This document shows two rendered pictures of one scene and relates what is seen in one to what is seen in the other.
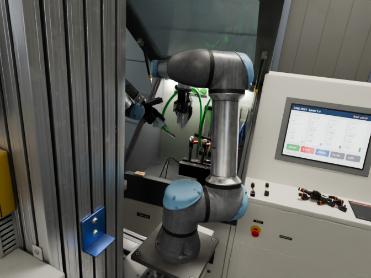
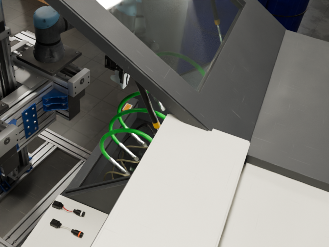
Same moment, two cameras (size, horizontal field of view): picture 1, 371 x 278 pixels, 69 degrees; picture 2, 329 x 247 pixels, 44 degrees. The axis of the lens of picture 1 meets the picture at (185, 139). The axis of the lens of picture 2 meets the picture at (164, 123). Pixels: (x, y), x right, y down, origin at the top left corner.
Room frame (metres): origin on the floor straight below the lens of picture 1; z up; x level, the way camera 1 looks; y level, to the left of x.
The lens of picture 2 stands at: (1.52, -1.18, 2.26)
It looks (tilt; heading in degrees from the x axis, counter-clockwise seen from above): 44 degrees down; 89
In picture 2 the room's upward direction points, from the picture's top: 10 degrees clockwise
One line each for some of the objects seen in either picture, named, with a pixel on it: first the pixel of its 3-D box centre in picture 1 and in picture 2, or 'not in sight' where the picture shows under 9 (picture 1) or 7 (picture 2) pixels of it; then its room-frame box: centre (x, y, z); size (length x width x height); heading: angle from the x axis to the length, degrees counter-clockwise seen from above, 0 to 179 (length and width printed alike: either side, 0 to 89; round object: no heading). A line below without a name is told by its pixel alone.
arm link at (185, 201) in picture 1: (184, 204); not in sight; (0.73, -0.02, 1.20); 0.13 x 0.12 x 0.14; 106
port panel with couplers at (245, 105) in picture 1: (238, 122); not in sight; (1.72, -0.34, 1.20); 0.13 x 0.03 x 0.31; 75
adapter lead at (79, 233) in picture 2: (266, 188); (66, 228); (1.26, -0.45, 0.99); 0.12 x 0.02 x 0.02; 164
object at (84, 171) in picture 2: (175, 196); (105, 151); (1.30, 0.02, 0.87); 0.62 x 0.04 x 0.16; 75
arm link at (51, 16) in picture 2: not in sight; (48, 23); (0.93, 0.45, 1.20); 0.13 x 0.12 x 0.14; 54
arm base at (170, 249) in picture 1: (178, 234); not in sight; (0.72, -0.01, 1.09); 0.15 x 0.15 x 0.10
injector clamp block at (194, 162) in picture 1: (206, 176); not in sight; (1.50, -0.15, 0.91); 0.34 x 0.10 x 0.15; 75
